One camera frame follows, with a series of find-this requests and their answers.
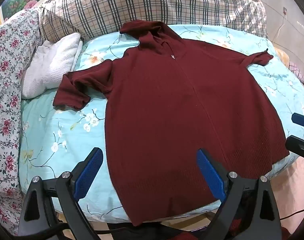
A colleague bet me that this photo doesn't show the pink patterned cloth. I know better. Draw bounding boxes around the pink patterned cloth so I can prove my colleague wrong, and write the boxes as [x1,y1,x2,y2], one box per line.
[288,61,304,83]

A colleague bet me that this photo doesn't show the plaid quilt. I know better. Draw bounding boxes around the plaid quilt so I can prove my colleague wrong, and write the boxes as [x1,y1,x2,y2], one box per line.
[39,0,268,42]

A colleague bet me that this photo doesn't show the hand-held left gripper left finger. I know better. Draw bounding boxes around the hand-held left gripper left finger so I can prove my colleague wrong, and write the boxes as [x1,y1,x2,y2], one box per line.
[17,147,104,240]

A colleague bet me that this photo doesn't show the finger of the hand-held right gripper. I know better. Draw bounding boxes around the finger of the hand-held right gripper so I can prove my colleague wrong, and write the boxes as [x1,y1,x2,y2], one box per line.
[285,135,304,167]
[291,112,304,131]

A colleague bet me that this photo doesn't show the white folded towel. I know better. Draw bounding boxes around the white folded towel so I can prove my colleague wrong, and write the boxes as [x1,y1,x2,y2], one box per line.
[21,33,84,99]

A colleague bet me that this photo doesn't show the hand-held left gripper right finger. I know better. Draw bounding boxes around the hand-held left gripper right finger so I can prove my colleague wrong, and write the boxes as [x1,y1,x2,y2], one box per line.
[196,149,283,240]

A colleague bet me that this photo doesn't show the white red floral quilt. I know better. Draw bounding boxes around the white red floral quilt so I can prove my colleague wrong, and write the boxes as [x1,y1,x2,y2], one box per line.
[0,9,42,235]

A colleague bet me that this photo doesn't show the maroon knit hooded sweater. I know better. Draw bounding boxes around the maroon knit hooded sweater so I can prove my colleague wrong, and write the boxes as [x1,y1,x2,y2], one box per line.
[53,21,290,227]

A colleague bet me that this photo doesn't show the light blue floral bed sheet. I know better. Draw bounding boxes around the light blue floral bed sheet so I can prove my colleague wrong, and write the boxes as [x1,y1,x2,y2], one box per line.
[18,24,304,224]

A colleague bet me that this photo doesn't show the white wall cable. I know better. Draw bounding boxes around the white wall cable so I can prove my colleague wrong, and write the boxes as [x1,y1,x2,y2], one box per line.
[272,13,286,43]

